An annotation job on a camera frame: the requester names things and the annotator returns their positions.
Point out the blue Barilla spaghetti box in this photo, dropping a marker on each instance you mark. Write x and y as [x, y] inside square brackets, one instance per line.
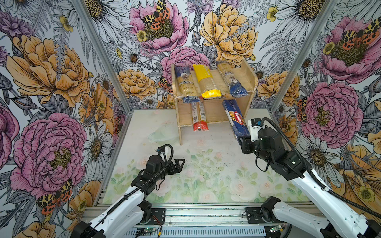
[236, 118]

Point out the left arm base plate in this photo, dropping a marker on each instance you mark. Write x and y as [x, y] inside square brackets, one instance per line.
[154, 216]

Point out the wooden two-tier shelf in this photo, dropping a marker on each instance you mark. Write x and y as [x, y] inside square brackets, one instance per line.
[214, 109]

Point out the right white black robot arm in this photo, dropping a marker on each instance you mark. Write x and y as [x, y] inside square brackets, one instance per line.
[340, 220]

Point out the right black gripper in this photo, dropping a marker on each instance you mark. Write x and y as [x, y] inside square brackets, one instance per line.
[246, 142]

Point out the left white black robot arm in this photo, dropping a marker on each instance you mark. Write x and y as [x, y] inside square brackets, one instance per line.
[132, 208]

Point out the red clear spaghetti bag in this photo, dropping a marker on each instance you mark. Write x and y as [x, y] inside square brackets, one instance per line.
[199, 116]

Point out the aluminium front rail frame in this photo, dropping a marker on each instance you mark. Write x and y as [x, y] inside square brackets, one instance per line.
[209, 222]

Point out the right small circuit board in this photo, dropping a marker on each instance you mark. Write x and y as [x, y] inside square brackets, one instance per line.
[276, 229]

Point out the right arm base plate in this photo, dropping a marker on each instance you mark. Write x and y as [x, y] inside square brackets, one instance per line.
[258, 215]

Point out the yellow spaghetti bag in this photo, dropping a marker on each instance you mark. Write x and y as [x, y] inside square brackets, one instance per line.
[205, 81]

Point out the dark blue spaghetti bag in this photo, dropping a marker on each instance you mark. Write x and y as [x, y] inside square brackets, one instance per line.
[186, 84]

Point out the blue gold spaghetti bag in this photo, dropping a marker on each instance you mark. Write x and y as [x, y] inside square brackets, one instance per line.
[236, 89]

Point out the small green circuit board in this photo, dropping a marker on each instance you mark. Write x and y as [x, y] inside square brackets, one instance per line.
[145, 232]

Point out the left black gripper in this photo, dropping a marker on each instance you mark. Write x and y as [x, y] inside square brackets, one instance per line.
[178, 168]

